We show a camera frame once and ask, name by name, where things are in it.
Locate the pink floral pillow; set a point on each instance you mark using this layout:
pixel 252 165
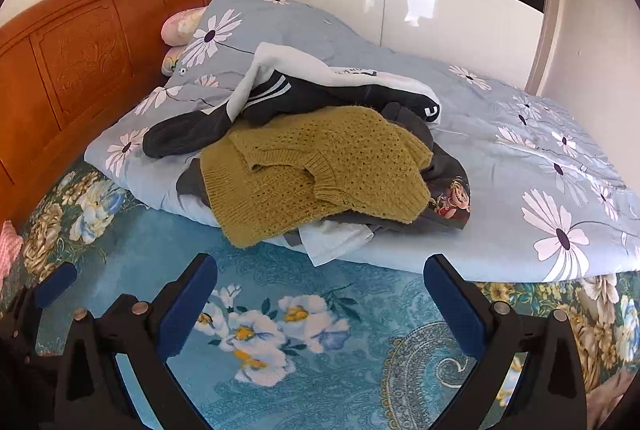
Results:
pixel 182 24

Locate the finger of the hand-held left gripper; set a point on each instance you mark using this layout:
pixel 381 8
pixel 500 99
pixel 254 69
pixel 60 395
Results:
pixel 55 282

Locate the black and white jacket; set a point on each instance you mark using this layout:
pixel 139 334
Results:
pixel 280 105

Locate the light blue garment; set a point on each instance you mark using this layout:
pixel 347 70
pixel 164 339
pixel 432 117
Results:
pixel 335 240

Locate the teal floral bedsheet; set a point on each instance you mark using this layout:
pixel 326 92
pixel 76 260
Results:
pixel 310 350

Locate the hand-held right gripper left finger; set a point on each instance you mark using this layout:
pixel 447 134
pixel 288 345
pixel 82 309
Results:
pixel 187 305

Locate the white garment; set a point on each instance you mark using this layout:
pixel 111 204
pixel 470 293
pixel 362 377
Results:
pixel 305 63

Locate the pink knit cloth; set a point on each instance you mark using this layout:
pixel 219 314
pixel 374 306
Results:
pixel 10 250

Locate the mustard knit sweater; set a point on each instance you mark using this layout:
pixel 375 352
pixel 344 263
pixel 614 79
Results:
pixel 320 175

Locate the blue-grey daisy quilt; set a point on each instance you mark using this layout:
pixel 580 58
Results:
pixel 500 150

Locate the wooden bed headboard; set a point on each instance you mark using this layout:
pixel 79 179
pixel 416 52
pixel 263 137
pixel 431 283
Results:
pixel 80 60

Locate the dark grey printed hoodie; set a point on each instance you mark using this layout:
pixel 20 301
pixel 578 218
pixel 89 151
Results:
pixel 445 190

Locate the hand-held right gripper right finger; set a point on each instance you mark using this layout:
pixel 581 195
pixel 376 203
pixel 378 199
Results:
pixel 457 305

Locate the yellow floral pillow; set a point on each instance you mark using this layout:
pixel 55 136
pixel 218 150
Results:
pixel 172 60

